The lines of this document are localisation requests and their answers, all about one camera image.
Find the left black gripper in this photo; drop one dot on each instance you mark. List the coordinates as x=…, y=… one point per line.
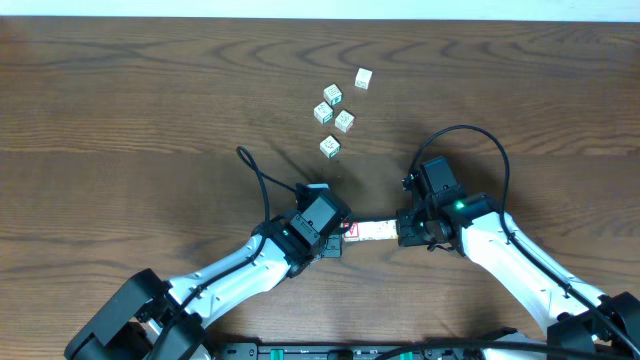
x=333, y=245

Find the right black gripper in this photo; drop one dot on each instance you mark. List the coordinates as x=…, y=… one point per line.
x=406, y=236

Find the red letter block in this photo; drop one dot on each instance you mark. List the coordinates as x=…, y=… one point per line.
x=351, y=232

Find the wooden block row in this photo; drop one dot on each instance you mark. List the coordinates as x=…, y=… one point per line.
x=381, y=230

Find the yellow edged wooden block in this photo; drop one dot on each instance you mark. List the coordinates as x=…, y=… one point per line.
x=330, y=146

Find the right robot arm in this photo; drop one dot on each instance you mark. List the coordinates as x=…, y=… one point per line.
x=577, y=319

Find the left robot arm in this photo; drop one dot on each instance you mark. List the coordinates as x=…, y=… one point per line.
x=151, y=318

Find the plain wooden block centre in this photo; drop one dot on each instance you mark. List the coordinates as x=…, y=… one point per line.
x=344, y=121

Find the plain wooden block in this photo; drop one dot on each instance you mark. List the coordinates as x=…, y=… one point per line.
x=363, y=78
x=344, y=121

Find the teal edged wooden block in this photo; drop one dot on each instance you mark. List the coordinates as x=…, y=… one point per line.
x=323, y=112

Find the green edged wooden block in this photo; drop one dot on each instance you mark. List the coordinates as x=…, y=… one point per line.
x=332, y=95

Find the far plain wooden block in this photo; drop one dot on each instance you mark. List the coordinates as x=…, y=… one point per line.
x=363, y=78

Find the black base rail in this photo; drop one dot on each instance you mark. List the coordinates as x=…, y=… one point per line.
x=254, y=351

